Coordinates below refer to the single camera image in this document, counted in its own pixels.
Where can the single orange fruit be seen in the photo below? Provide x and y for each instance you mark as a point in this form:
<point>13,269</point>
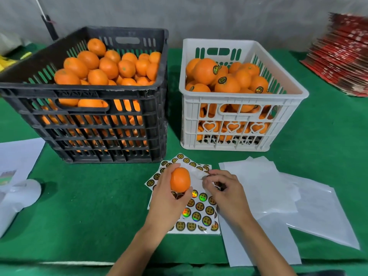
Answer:
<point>180,180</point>

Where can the heap of labelled oranges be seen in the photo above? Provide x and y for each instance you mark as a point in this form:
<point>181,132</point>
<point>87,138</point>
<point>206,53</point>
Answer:
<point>206,71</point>

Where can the white pole with black base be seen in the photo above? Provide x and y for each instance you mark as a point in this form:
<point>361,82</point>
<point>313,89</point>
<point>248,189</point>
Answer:
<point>46,17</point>

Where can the black plastic crate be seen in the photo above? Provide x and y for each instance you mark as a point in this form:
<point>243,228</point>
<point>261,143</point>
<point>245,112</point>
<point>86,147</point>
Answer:
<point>152,92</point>

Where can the pile of yellow bags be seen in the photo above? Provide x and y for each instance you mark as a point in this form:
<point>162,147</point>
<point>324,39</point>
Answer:
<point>8,61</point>

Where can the stack of red cardboard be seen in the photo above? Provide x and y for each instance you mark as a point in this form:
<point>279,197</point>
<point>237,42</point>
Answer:
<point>339,54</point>

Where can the person's left hand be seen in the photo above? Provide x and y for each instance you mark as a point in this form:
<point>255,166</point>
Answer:
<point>164,209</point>

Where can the white backing sheet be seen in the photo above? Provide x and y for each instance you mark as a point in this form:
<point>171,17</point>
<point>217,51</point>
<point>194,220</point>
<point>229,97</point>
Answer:
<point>322,209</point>
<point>259,186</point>

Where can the white plastic crate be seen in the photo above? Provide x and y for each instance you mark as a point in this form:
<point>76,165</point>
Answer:
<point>215,42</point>

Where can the white printed paper sheet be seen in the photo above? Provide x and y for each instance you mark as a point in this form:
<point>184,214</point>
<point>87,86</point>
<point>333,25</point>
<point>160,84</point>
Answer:
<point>20,155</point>

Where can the white handheld controller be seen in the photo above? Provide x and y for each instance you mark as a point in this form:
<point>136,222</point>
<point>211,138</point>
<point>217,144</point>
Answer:
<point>20,195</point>

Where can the person's left forearm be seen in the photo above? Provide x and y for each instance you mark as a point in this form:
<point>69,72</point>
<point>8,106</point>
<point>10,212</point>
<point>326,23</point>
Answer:
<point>132,255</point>

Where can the green felt table cover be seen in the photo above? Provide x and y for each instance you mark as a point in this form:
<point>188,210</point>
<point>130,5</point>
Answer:
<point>86,209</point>

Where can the pile of oranges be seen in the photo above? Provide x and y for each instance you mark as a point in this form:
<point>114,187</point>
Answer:
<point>77,66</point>

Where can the person's right hand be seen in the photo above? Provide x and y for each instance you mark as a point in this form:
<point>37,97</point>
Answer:
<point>233,198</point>

